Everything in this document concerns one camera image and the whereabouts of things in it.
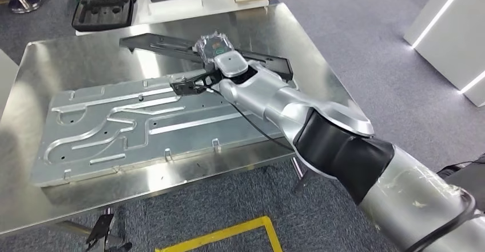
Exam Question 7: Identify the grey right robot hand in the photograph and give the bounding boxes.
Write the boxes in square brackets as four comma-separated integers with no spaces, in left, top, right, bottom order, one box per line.
[194,30,237,70]

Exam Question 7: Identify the black plastic car part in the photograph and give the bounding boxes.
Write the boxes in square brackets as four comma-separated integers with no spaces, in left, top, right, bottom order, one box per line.
[118,32,295,83]

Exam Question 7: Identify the steel workbench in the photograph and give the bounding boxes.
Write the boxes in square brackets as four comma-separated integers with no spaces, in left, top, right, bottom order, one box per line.
[0,2,359,239]

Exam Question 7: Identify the white table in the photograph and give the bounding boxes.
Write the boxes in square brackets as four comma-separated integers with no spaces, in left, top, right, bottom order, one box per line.
[75,0,271,37]

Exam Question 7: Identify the stamped sheet metal panel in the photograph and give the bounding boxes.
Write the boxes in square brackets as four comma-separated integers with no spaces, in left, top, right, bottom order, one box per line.
[31,67,297,189]

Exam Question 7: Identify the black foam tool case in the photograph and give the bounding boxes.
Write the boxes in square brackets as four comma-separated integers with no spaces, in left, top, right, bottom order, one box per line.
[70,0,141,33]

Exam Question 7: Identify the yellow floor tape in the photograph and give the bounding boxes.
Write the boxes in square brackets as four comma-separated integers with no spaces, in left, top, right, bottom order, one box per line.
[154,216,284,252]

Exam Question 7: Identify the white lit counter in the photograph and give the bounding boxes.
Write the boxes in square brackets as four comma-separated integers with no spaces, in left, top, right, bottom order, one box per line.
[403,0,485,109]

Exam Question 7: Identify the person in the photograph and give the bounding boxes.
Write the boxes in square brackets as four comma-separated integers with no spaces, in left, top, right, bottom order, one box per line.
[435,152,485,213]

